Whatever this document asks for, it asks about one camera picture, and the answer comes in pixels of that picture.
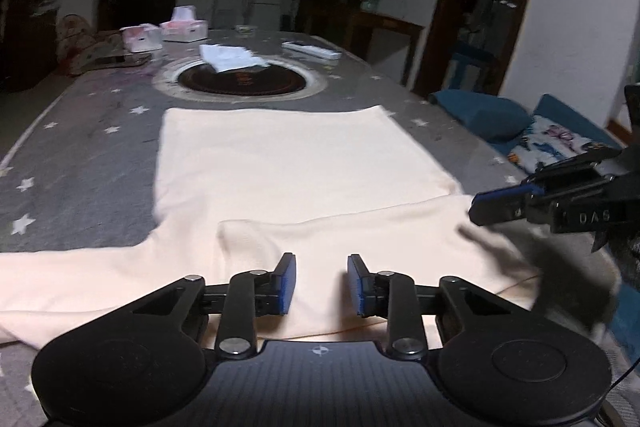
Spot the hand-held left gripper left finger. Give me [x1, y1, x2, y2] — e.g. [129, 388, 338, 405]
[125, 252, 298, 361]

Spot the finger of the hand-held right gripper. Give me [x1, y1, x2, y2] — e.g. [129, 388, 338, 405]
[468, 179, 628, 235]
[520, 148, 622, 194]

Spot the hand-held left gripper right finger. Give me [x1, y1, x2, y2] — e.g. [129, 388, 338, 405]
[347, 254, 516, 362]

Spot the cream sweater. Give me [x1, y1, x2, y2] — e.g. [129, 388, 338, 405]
[0, 105, 546, 349]

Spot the patterned pillow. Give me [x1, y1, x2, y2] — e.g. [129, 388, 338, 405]
[506, 114, 608, 172]

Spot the blue sofa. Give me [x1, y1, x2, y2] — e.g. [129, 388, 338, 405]
[487, 93, 626, 172]

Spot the blue cushion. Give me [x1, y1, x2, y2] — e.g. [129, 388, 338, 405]
[429, 89, 535, 142]

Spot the blue stool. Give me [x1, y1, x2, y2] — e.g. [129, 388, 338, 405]
[446, 51, 503, 94]

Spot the round black cooktop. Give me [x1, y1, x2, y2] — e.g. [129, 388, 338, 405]
[152, 56, 328, 102]

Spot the wooden side table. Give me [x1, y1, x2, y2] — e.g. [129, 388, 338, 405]
[346, 10, 426, 84]

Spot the white cloth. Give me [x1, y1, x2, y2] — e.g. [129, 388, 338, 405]
[199, 44, 271, 73]

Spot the white remote control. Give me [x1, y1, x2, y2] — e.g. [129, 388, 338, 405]
[281, 41, 343, 60]

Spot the grey star-print tablecloth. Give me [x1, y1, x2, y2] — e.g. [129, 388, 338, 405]
[0, 28, 640, 427]

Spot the pink and white tissue box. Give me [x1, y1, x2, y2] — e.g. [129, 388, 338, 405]
[160, 6, 209, 42]
[120, 23, 163, 53]

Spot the dark flat tray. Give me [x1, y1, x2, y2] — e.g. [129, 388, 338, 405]
[82, 53, 153, 70]

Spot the floral padded chair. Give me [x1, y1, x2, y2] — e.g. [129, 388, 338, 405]
[55, 13, 126, 76]

